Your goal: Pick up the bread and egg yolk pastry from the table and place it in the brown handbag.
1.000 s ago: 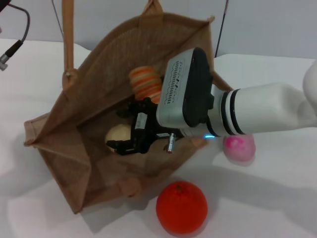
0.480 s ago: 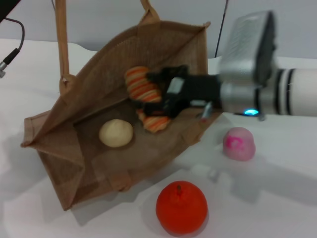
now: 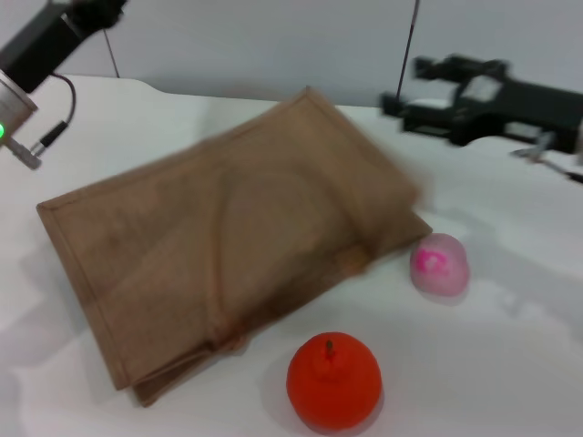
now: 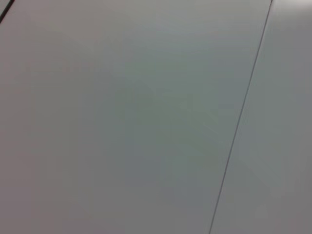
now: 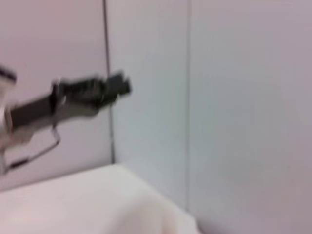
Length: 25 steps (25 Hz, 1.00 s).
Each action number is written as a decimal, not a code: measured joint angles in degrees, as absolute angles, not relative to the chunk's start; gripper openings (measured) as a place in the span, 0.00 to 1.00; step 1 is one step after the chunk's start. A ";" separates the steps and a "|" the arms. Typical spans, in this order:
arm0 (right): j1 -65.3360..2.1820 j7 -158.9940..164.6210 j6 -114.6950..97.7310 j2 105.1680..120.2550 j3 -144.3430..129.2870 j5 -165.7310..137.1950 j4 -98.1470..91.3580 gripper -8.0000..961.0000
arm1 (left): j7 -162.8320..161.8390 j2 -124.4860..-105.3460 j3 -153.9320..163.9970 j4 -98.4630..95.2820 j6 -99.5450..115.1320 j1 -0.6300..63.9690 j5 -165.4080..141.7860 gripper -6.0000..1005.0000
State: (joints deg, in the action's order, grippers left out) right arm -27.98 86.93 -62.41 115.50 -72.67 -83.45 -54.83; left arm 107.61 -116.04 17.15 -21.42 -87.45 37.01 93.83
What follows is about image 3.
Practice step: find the red toy apple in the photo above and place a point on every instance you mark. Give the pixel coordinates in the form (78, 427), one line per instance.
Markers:
(334, 387)

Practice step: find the thin dark wall strip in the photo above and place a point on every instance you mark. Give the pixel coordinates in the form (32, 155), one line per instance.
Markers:
(112, 54)
(408, 45)

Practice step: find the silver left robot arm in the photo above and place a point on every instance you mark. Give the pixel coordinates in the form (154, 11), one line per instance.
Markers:
(13, 109)

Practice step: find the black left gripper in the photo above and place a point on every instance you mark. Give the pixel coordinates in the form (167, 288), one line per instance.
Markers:
(36, 45)

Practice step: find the brown jute tote bag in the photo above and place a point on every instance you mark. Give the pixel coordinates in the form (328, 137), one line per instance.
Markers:
(205, 255)

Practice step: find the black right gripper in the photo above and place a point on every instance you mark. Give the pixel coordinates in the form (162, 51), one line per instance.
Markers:
(524, 109)

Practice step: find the pink toy peach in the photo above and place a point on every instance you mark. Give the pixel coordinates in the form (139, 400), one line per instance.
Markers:
(439, 266)

